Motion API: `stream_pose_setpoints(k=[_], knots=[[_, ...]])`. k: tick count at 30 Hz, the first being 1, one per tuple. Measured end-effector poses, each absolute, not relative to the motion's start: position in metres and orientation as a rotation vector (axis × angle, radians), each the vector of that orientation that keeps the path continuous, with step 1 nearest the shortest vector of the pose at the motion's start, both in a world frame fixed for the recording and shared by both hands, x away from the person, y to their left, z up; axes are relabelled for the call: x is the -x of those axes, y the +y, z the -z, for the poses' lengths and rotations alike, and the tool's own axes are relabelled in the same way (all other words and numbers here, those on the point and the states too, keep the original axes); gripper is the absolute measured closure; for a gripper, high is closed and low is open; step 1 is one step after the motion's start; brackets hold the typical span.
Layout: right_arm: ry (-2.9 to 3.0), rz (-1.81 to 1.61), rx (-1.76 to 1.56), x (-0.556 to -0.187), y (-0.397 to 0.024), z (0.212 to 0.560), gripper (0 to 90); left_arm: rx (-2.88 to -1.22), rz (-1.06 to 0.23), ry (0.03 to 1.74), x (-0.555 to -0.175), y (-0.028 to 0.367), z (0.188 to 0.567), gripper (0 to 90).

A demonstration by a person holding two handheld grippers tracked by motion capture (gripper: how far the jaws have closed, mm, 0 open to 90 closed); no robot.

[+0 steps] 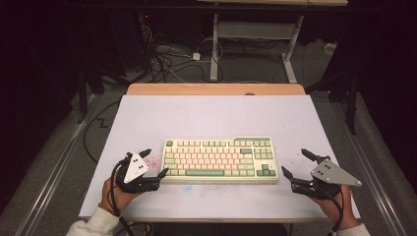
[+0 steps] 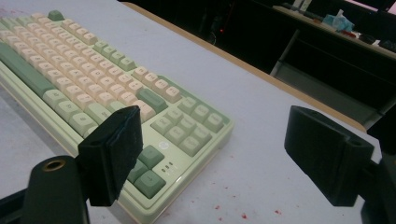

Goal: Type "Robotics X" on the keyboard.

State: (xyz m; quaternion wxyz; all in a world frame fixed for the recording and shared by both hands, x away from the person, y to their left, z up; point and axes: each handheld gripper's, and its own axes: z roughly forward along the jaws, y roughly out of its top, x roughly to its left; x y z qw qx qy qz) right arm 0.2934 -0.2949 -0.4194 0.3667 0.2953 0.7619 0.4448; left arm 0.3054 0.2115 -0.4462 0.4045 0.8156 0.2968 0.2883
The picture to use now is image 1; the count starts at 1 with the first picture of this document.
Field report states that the white metal desk frame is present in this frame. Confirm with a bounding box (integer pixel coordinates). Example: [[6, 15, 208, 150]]
[[196, 0, 349, 85]]

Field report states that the black floor cable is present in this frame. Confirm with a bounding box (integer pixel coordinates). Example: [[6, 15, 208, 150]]
[[82, 99, 122, 165]]

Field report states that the tangle of black cables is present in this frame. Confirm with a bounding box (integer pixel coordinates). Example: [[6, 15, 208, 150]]
[[139, 24, 227, 85]]

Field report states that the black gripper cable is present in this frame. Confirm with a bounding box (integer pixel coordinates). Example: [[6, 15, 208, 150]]
[[109, 158, 136, 236], [313, 183, 345, 236]]

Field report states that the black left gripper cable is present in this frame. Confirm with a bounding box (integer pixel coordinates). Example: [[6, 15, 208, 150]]
[[109, 158, 136, 236]]

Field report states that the person's left hand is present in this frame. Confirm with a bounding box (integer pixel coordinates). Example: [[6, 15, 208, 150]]
[[100, 178, 141, 216]]

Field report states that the metal floor rail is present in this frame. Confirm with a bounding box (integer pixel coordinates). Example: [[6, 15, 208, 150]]
[[328, 94, 407, 236], [19, 92, 102, 236]]

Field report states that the cream and green keyboard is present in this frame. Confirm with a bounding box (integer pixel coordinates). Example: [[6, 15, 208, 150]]
[[160, 136, 280, 185]]

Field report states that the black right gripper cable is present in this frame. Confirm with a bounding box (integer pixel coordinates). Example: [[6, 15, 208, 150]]
[[313, 183, 345, 236]]

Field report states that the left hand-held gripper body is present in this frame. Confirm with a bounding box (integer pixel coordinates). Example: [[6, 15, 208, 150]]
[[114, 151, 161, 195]]

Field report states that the person's right hand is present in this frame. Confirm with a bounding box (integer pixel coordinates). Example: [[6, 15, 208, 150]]
[[312, 185, 360, 231]]

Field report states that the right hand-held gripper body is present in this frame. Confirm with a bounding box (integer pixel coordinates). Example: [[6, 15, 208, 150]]
[[290, 155, 363, 202]]

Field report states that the black metal stand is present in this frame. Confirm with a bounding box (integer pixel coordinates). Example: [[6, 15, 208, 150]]
[[77, 62, 91, 125], [345, 73, 359, 136]]

